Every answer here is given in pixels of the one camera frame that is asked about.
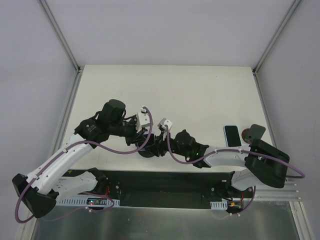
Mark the right aluminium frame post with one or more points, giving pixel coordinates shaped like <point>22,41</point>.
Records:
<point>292,9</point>

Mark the black phone stand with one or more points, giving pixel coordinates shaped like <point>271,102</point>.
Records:
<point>148,152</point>

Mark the right white cable duct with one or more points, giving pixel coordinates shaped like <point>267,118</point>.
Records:
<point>219,205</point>

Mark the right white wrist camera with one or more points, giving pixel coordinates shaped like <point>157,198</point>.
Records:
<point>165,126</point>

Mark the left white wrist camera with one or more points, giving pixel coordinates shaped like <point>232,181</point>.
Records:
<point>143,120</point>

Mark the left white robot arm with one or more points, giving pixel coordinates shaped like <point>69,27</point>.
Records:
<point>40,189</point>

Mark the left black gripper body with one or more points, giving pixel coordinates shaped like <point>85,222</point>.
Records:
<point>141,139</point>

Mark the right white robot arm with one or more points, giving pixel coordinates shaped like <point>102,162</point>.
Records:
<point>259,163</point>

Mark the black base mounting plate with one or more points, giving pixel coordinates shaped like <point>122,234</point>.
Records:
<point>180,190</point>

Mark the blue case smartphone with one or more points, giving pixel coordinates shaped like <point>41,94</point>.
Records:
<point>232,137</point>

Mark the left white cable duct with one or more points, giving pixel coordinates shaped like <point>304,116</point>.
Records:
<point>80,201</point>

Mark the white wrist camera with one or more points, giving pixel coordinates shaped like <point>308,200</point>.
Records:
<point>143,120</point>
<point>165,126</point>

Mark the brown base phone stand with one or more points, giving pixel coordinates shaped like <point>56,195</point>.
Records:
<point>255,132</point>

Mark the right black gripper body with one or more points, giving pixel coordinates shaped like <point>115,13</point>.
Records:
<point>162,143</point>

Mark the aluminium frame post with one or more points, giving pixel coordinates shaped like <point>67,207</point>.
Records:
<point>59,34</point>
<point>292,9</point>

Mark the white cable duct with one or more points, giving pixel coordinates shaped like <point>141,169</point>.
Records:
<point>219,205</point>
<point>80,201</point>

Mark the left aluminium frame post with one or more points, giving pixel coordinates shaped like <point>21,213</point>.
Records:
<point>59,34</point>

